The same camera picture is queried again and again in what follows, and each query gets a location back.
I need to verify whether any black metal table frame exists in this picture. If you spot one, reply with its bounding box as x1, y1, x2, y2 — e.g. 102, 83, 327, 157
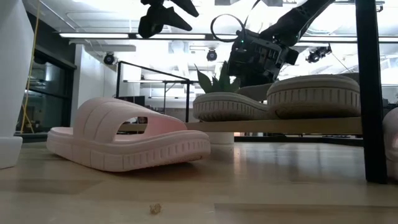
14, 132, 364, 147

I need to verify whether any green snake plant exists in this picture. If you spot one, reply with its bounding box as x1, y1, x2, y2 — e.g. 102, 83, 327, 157
194, 60, 242, 94

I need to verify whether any grey rubber slide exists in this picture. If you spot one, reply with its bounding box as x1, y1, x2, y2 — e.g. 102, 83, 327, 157
192, 83, 274, 122
266, 73, 361, 119

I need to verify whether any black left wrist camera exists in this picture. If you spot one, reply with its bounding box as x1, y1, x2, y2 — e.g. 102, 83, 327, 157
138, 17, 158, 40

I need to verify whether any black-framed wooden shoe shelf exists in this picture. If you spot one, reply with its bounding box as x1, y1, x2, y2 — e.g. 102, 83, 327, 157
115, 0, 388, 184

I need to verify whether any black right gripper cable loop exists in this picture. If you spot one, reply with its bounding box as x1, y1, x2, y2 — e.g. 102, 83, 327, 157
210, 0, 262, 44

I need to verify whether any long ceiling light strip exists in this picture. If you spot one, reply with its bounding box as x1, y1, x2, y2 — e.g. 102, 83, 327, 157
58, 32, 398, 44

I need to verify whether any dark glass door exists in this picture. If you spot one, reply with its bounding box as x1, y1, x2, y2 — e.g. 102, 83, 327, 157
15, 46, 77, 136

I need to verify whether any yellow cable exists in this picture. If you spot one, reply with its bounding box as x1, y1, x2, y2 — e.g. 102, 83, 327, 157
20, 0, 42, 134

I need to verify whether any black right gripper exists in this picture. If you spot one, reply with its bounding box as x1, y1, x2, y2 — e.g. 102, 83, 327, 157
228, 29, 300, 88

